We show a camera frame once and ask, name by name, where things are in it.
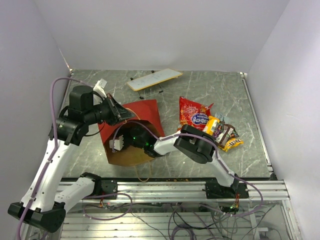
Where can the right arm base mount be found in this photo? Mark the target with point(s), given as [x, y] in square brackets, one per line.
[215, 191]

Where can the small whiteboard on stand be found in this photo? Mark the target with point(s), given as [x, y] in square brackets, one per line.
[153, 79]

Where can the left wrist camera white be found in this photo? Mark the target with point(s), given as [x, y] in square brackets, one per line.
[99, 88]

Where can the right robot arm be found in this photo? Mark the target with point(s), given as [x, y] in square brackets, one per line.
[193, 143]

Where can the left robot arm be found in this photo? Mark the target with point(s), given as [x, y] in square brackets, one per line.
[42, 206]

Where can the aluminium rail frame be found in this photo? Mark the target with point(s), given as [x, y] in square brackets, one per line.
[178, 209]

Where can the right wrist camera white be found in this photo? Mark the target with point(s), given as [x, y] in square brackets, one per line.
[117, 144]

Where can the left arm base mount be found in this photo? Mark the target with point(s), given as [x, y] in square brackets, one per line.
[107, 189]

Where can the small white blue wrapper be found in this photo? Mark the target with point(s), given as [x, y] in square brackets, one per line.
[222, 118]

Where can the brown m&m's pack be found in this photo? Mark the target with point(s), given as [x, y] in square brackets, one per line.
[226, 133]

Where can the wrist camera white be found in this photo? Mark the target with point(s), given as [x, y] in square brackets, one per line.
[117, 144]
[99, 88]

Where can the red and brown paper bag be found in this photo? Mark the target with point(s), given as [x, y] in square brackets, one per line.
[146, 115]

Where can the yellow m&m's pack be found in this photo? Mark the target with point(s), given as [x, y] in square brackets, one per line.
[231, 143]

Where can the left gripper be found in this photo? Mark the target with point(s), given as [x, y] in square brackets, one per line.
[117, 111]

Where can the red candy bag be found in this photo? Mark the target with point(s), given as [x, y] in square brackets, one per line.
[193, 113]

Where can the yellow snack box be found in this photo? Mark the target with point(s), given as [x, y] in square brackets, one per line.
[211, 125]

